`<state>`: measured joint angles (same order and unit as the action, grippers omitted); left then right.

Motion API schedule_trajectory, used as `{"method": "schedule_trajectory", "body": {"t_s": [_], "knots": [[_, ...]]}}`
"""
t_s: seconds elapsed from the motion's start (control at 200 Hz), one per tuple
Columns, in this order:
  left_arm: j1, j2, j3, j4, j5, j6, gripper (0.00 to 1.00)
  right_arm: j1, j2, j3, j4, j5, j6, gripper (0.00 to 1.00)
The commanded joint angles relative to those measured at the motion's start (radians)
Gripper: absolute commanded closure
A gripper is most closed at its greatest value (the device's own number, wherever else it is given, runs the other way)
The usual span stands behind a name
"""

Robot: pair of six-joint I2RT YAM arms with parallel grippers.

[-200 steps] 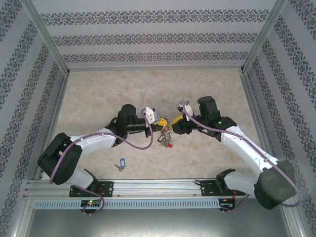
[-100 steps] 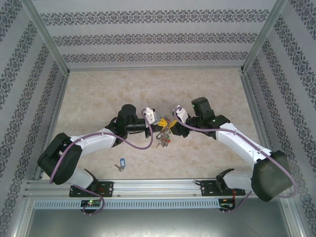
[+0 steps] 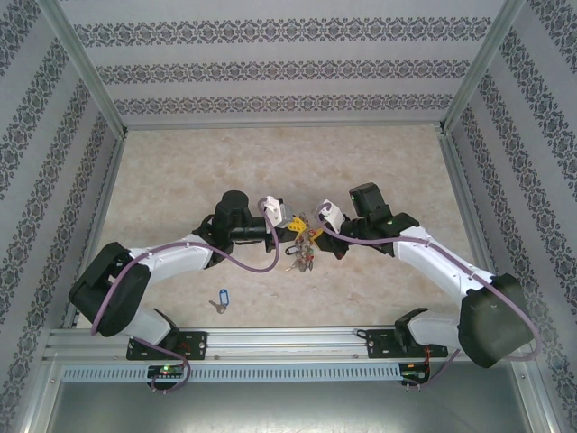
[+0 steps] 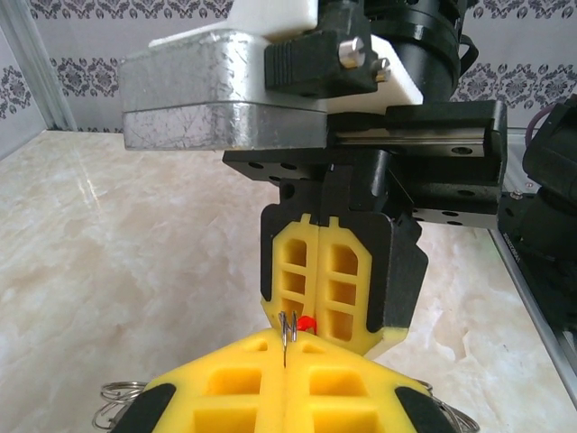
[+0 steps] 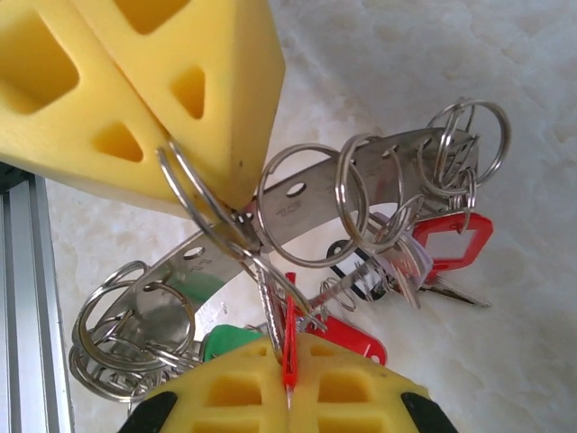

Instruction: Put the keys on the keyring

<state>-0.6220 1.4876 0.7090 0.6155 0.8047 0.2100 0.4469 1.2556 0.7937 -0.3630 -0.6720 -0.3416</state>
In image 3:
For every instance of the black key tag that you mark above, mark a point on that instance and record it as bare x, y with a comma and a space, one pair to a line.
291, 249

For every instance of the metal keyring with split rings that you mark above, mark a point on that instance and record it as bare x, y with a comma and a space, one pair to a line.
303, 259

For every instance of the blue tag with key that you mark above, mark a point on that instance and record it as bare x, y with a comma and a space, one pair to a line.
223, 297

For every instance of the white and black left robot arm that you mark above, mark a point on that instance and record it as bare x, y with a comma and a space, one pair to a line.
171, 259

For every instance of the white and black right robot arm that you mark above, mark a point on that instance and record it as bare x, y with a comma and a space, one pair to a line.
433, 259

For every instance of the small circuit board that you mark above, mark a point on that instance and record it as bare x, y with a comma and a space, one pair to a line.
167, 371
414, 373

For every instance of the grey metal panel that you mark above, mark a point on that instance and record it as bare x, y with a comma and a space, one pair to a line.
288, 410

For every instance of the aluminium frame rail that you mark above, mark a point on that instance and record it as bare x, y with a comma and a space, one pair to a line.
101, 212
288, 123
473, 225

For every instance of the wide aluminium mounting rail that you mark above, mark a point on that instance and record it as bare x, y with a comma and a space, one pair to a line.
288, 343

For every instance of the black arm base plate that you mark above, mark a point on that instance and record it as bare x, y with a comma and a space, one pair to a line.
378, 345
196, 345

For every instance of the aluminium frame post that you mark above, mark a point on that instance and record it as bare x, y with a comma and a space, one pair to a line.
541, 410
482, 67
85, 67
38, 401

